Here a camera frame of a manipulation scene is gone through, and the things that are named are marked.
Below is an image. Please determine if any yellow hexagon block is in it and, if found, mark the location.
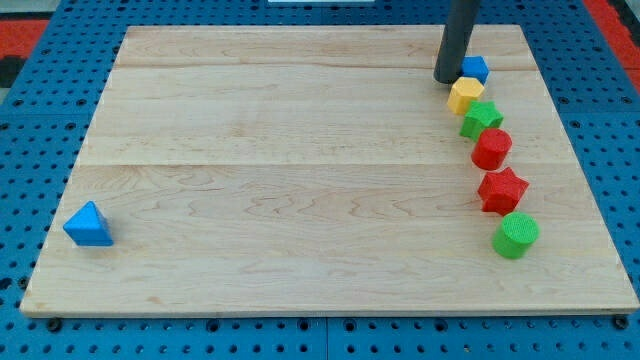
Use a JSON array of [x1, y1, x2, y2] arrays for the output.
[[447, 77, 485, 115]]

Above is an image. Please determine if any green star block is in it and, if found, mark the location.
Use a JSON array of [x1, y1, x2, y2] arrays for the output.
[[459, 101, 504, 141]]

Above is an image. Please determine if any red star block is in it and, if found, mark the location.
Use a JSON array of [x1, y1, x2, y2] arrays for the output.
[[477, 167, 529, 216]]

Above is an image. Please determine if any green cylinder block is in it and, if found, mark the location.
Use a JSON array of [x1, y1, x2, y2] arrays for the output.
[[492, 212, 540, 259]]

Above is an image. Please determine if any blue cube block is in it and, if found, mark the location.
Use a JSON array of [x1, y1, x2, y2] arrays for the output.
[[461, 56, 490, 85]]

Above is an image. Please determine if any red cylinder block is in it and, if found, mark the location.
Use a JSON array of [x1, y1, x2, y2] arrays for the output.
[[471, 128, 512, 170]]

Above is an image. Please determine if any blue triangle block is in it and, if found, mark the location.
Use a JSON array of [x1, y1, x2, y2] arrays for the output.
[[63, 201, 114, 246]]

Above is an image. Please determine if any light wooden board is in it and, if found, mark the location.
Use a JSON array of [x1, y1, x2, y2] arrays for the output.
[[20, 25, 639, 318]]

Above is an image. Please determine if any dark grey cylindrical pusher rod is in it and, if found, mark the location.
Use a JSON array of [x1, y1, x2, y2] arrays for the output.
[[434, 0, 481, 84]]

